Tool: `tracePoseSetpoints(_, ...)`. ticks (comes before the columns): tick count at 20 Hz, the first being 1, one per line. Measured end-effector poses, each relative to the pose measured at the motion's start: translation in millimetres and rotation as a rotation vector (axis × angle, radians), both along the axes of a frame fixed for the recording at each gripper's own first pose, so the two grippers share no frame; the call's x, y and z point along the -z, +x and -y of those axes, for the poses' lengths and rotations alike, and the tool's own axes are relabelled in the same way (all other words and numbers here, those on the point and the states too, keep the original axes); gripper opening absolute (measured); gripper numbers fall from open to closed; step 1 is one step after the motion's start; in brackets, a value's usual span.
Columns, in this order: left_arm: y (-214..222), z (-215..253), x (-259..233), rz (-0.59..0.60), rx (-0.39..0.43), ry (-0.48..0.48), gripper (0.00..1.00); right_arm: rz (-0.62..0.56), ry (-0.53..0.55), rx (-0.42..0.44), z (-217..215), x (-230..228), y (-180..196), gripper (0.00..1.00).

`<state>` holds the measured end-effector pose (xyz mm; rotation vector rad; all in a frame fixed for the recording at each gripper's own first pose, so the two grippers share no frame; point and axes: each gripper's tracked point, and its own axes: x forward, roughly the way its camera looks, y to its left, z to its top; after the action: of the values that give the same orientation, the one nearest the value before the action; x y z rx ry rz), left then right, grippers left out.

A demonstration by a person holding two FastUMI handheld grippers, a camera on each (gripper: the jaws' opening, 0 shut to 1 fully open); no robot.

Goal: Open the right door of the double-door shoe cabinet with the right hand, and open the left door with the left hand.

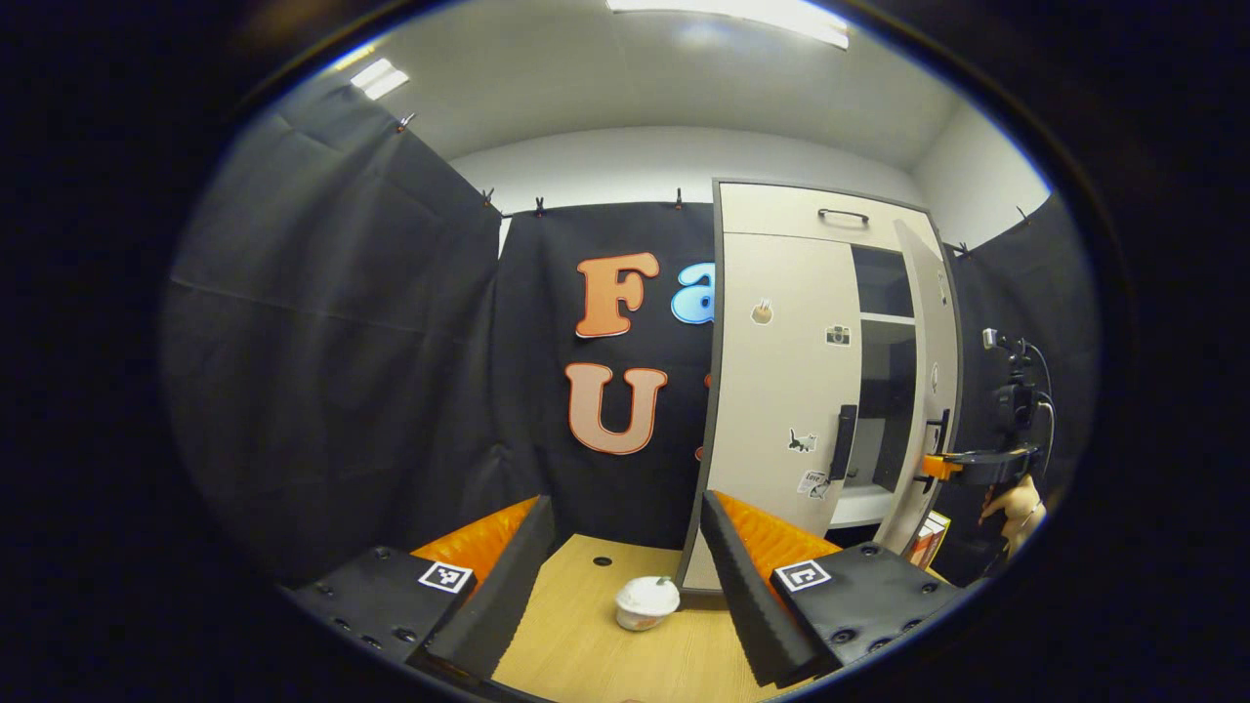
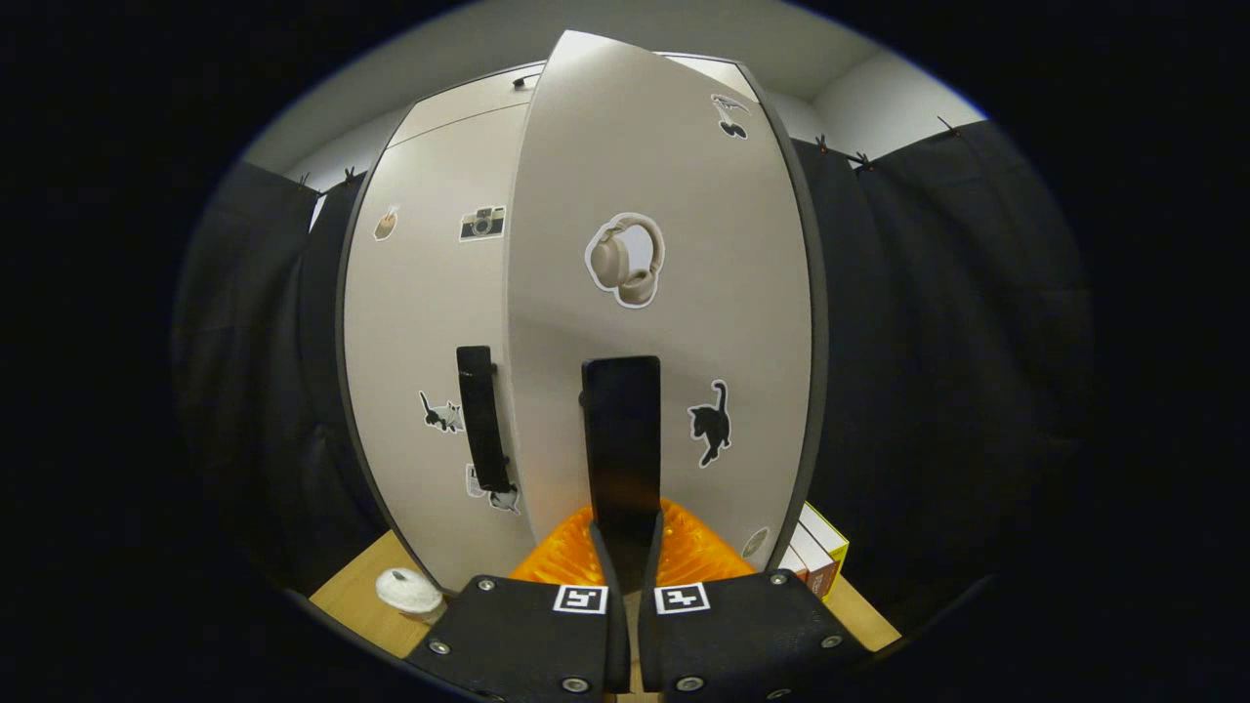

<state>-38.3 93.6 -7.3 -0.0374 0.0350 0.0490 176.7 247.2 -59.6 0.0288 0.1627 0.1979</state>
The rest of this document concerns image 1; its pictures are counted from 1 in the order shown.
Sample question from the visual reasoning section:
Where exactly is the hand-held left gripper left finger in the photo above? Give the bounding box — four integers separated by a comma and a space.
278, 495, 558, 684

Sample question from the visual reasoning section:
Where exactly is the cabinet door with camera sticker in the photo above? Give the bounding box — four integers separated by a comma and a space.
684, 232, 865, 592

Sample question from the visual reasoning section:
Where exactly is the double-door shoe cabinet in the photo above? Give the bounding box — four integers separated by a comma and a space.
677, 179, 968, 611

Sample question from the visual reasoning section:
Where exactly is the row of black cloth clips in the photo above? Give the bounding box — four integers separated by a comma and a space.
396, 112, 1031, 257

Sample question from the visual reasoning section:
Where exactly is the beige cabinet drawer front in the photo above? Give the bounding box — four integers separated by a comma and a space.
721, 183, 929, 253

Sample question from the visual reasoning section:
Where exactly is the white plastic cup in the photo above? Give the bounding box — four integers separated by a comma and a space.
615, 576, 682, 632

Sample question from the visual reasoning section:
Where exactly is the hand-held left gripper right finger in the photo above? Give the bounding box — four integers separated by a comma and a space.
700, 490, 978, 689

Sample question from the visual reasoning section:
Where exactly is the black backdrop cloth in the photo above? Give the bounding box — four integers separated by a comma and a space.
161, 73, 1100, 592

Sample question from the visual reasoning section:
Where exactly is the cabinet door with headphone sticker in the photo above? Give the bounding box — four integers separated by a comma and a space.
874, 220, 963, 558

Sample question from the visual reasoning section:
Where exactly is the ceiling light panel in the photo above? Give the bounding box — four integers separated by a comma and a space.
350, 59, 411, 101

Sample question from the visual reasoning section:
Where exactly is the black door handle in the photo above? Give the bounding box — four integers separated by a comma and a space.
913, 408, 951, 492
830, 404, 858, 481

